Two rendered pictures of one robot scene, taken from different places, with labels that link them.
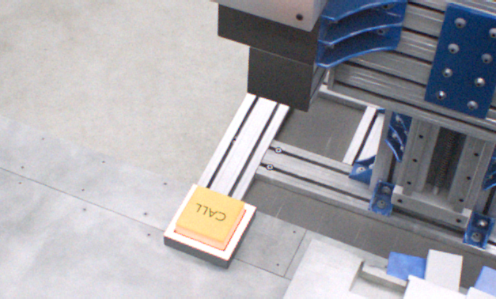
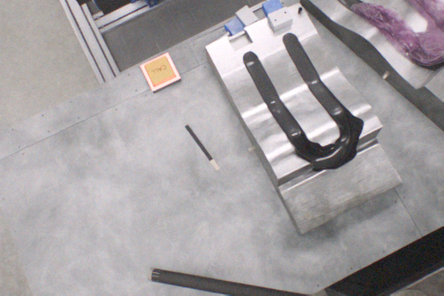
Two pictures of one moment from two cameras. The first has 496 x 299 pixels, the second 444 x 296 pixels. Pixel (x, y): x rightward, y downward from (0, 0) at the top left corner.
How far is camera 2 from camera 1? 36 cm
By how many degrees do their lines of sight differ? 27
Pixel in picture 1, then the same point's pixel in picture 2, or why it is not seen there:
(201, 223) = (160, 75)
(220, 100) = (45, 18)
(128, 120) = (24, 58)
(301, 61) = not seen: outside the picture
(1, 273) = (119, 156)
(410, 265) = (234, 23)
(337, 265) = (222, 47)
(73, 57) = not seen: outside the picture
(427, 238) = not seen: outside the picture
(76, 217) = (117, 114)
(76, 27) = not seen: outside the picture
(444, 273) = (248, 16)
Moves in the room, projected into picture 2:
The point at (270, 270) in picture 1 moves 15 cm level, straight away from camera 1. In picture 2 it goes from (193, 67) to (155, 30)
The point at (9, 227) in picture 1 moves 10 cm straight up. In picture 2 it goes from (101, 140) to (88, 130)
